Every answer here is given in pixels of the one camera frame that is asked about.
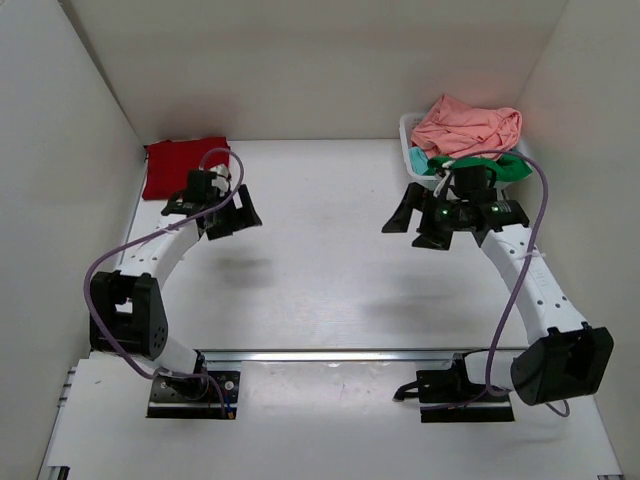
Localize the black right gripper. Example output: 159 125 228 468
381 184 467 251

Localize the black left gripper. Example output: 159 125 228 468
208 182 263 239

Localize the red t-shirt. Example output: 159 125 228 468
142 137 229 201

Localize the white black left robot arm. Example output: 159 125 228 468
85 164 262 401

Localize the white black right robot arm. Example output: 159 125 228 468
382 166 614 406

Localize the teal t-shirt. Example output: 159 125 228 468
409 146 430 176

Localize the pink t-shirt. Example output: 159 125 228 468
410 94 523 161

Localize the green t-shirt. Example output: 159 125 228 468
425 154 533 183

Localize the white plastic laundry basket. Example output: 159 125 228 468
399 112 533 190

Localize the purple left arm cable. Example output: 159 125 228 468
83 148 245 419

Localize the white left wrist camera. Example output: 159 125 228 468
208 163 232 195

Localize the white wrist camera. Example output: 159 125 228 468
208 163 232 195
433 159 456 198

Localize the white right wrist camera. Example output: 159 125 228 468
433 159 456 198

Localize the aluminium rail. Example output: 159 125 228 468
194 347 526 365

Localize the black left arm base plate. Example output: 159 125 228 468
146 362 241 421

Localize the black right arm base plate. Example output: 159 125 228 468
392 368 515 424

